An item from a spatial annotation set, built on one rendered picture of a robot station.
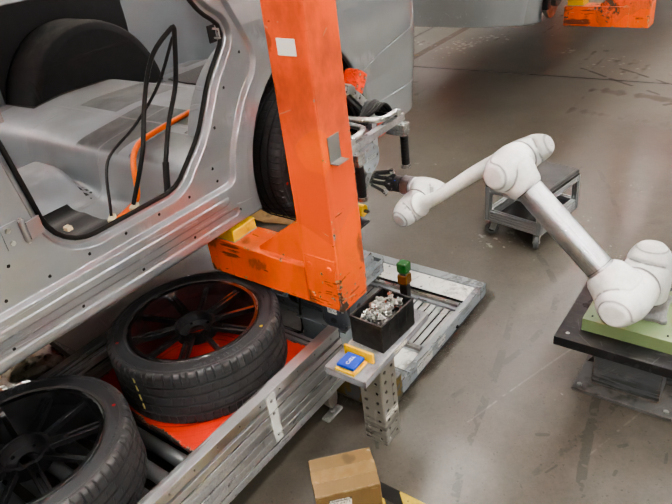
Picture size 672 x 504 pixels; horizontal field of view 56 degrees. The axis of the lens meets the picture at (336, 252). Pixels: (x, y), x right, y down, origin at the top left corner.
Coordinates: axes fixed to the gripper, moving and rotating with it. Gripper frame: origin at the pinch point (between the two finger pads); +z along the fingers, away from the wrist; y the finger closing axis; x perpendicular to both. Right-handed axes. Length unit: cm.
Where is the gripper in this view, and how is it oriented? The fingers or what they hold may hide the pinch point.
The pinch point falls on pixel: (365, 177)
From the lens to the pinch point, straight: 304.5
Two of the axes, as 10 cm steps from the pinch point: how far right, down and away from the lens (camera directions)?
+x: -5.0, -2.6, -8.3
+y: 3.3, -9.4, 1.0
